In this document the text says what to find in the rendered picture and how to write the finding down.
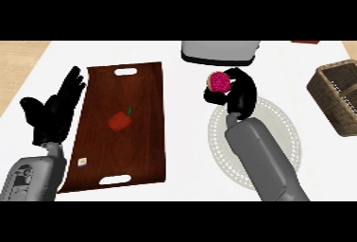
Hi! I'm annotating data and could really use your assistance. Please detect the brown wicker basket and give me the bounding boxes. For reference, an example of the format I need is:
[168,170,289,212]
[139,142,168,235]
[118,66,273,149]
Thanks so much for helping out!
[306,59,357,138]

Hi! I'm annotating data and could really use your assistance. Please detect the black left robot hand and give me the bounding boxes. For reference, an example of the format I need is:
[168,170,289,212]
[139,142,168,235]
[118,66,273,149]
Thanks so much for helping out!
[19,65,89,147]

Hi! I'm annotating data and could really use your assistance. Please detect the grey appliance with black base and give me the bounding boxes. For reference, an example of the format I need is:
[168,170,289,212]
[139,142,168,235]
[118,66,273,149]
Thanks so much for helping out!
[180,41,263,67]

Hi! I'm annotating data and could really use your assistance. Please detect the dark brown wooden tray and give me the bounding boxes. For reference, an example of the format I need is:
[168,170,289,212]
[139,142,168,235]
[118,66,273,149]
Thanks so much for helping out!
[56,60,167,195]

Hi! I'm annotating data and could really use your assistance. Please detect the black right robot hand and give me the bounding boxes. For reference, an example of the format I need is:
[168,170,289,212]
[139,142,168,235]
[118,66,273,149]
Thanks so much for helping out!
[202,66,260,121]

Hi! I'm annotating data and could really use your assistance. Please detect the white oval placemat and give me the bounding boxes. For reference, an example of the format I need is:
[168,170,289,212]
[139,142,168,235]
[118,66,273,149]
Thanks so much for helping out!
[207,95,303,192]

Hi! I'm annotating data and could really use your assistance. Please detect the red bell pepper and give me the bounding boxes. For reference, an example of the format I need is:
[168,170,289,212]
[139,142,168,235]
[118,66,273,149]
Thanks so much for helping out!
[108,106,134,132]

